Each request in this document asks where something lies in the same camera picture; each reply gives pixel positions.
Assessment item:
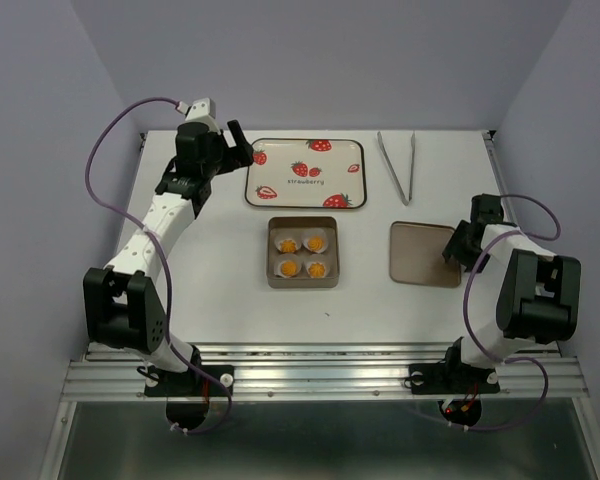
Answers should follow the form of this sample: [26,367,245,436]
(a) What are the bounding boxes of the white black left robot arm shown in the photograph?
[83,120,253,394]

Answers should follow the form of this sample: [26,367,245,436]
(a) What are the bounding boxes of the aluminium table frame rail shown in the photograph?
[61,343,589,402]

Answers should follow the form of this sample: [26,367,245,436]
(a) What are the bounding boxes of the silver metal tongs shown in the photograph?
[376,131,417,207]

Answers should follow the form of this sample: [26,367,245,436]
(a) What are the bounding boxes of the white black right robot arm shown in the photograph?
[440,194,581,390]

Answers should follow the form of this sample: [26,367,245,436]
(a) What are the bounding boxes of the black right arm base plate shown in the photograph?
[404,362,500,397]

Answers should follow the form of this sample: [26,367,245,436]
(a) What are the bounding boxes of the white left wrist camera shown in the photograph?
[185,98,218,130]

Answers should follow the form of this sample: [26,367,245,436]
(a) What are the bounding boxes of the strawberry print tray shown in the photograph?
[245,138,367,209]

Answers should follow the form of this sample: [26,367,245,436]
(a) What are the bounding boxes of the gold square tin box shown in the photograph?
[266,216,341,289]

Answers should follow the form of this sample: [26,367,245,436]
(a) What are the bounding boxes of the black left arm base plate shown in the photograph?
[137,366,226,398]

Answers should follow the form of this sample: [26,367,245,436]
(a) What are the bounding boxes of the gold tin lid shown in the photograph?
[389,221,461,289]

